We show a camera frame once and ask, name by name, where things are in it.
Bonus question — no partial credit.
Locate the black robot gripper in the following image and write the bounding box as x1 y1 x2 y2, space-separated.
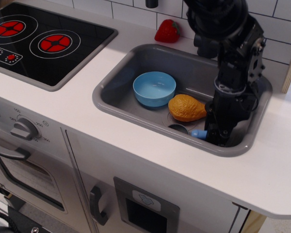
203 82 259 148

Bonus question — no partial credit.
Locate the grey spoon with blue handle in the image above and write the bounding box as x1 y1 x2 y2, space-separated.
167 124 208 140

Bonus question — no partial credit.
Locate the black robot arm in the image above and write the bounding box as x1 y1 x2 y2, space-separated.
185 0 265 146

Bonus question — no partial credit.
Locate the light blue plastic bowl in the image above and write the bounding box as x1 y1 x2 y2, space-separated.
132 71 177 107

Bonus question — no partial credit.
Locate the grey plastic sink basin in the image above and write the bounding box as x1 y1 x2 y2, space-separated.
92 44 272 157

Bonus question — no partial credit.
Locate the orange toy chicken drumstick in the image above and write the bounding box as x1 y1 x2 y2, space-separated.
168 94 207 122

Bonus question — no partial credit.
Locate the dark grey toy faucet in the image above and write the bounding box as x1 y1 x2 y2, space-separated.
194 33 219 59

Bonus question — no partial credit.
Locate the white cabinet door with dispenser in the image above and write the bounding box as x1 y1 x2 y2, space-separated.
66 131 249 233

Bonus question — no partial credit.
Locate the red toy strawberry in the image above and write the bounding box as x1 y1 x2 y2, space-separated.
154 19 180 43

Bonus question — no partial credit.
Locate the toy oven door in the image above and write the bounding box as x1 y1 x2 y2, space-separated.
0 139 91 233

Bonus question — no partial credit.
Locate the black toy stove top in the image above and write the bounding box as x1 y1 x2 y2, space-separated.
0 3 118 92

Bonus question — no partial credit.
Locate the grey oven dial knob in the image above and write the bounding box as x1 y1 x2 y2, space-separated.
10 118 39 141

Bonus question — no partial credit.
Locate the grey cabinet door handle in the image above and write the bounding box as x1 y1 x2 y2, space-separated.
89 186 108 226

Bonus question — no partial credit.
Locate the grey oven door handle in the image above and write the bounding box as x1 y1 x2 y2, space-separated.
0 145 31 161

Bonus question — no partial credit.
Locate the black cable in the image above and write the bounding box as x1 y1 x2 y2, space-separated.
0 210 17 233

